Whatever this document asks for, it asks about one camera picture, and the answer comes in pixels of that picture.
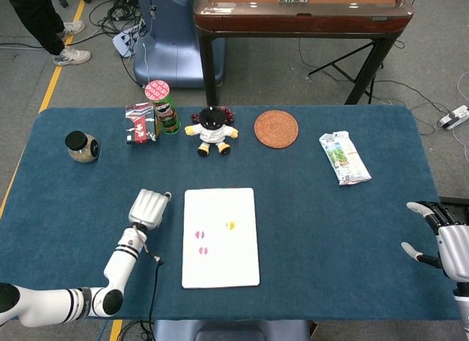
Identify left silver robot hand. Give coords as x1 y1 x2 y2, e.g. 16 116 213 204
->
128 188 172 231

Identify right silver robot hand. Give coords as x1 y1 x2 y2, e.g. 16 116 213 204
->
401 200 469 279

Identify white rectangular board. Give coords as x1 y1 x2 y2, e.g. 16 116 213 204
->
181 187 261 290

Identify dark patterned gift box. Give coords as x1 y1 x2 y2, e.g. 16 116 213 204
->
125 101 162 145

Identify glass jar black lid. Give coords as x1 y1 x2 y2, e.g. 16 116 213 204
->
64 130 100 164

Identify green Pringles can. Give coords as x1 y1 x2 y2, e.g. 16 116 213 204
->
144 79 182 135

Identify black plush doll white coat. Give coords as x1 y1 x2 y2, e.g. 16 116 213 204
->
184 105 240 158

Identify blue table cloth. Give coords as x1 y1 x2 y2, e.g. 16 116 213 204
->
0 105 454 322

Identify white power strip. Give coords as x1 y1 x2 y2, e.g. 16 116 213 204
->
111 23 147 59
437 104 469 130

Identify white printed snack bag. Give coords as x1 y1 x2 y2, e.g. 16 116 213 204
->
318 131 372 186

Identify blue robot body base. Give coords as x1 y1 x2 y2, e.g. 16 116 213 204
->
152 318 312 341

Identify round woven rattan coaster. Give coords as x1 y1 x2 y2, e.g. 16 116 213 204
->
254 110 300 150

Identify blue machine base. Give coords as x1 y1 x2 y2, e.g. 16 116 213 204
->
133 0 227 89

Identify person in black trousers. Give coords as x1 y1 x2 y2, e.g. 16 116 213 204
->
7 0 92 67

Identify brown mahjong table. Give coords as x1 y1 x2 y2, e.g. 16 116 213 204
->
193 0 415 106

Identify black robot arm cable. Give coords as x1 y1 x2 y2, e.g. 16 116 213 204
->
133 225 165 341

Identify black floor cable bundle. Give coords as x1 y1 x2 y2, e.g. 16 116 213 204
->
87 0 147 37

